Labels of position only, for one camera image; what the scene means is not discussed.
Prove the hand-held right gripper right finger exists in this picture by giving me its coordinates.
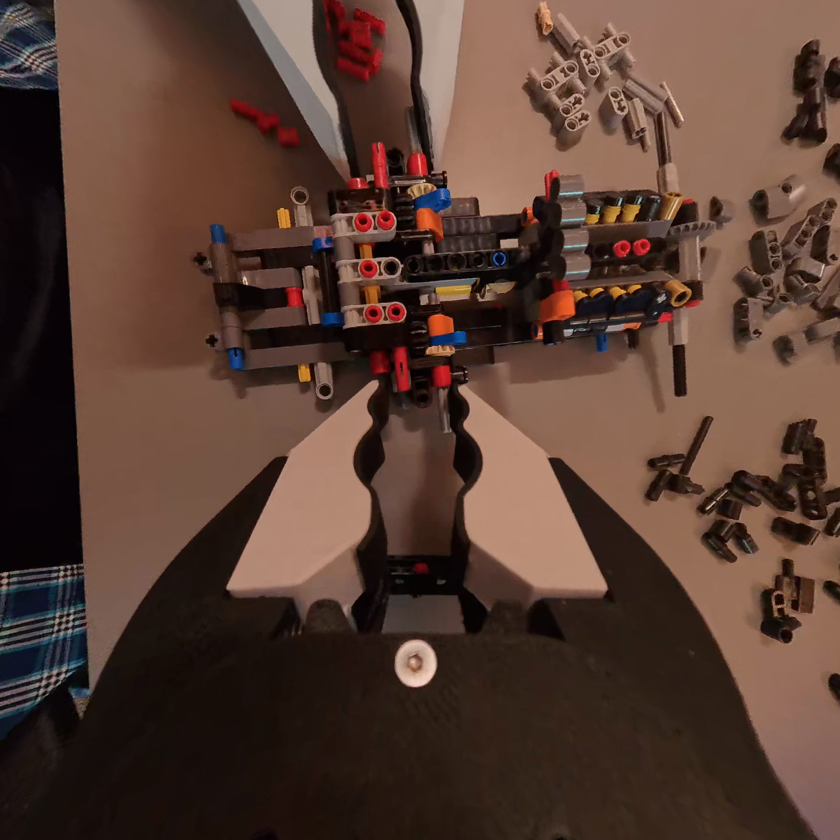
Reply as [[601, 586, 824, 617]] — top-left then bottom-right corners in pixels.
[[449, 386, 608, 635]]

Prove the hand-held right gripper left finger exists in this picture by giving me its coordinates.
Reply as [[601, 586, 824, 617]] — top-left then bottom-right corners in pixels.
[[225, 381, 391, 635]]

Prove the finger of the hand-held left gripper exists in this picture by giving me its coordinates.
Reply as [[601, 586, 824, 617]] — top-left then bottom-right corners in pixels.
[[392, 0, 467, 175], [236, 0, 362, 183]]

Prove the large multicoloured lego assembly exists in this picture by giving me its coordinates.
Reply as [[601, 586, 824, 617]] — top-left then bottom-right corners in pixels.
[[193, 112, 718, 435]]

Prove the pile of red lego pins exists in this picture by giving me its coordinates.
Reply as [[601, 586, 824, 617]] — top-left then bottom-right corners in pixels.
[[325, 0, 388, 81]]

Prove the pile of black lego pins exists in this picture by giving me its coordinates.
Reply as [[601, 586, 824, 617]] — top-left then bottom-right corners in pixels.
[[645, 415, 840, 644]]

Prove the cluster of black lego connectors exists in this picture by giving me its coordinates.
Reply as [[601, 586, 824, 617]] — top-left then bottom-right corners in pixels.
[[781, 39, 840, 142]]

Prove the pile of light grey connectors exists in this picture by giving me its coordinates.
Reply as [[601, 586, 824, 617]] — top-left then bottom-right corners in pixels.
[[524, 3, 686, 148]]

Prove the person's plaid clothing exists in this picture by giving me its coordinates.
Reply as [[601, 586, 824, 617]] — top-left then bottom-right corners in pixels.
[[0, 0, 89, 739]]

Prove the pile of dark grey connectors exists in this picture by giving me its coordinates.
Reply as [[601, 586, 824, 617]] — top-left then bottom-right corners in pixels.
[[709, 141, 840, 365]]

